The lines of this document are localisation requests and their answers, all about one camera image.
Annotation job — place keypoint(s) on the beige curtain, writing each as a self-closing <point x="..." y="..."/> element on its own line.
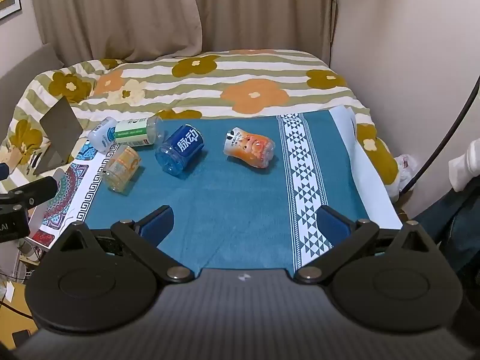
<point x="150" y="7"/>

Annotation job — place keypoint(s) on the teal patterned towel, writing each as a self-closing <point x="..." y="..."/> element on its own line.
<point x="232" y="202"/>

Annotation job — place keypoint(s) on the blue labelled plastic bottle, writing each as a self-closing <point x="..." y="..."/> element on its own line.
<point x="180" y="147"/>

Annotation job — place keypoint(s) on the floral striped blanket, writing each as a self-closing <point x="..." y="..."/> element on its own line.
<point x="243" y="72"/>

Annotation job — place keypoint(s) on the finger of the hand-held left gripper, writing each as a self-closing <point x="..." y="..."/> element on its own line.
<point x="35" y="189"/>
<point x="3" y="171"/>

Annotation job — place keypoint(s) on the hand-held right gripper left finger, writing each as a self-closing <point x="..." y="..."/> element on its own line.
<point x="159" y="225"/>

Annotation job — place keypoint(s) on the person's blue jeans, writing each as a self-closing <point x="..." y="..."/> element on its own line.
<point x="446" y="225"/>

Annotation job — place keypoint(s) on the green label clear bottle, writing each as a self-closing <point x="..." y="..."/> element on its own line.
<point x="132" y="131"/>

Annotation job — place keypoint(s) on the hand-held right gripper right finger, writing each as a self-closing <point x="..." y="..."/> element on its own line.
<point x="332" y="227"/>

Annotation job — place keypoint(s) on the mandala patterned mat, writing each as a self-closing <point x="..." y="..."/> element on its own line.
<point x="75" y="191"/>

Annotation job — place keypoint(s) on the small white blue bottle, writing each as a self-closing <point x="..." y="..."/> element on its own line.
<point x="102" y="135"/>

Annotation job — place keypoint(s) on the grey upholstered headboard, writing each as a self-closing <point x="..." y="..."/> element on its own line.
<point x="33" y="64"/>

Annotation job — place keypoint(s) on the person's white sleeve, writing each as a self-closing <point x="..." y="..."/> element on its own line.
<point x="465" y="165"/>

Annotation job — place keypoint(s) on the orange cartoon bottle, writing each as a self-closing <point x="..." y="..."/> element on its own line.
<point x="248" y="148"/>

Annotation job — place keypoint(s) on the white plastic bag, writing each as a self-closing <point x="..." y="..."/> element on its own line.
<point x="407" y="165"/>

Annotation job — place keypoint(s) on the yellow labelled clear bottle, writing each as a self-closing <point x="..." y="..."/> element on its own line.
<point x="122" y="168"/>

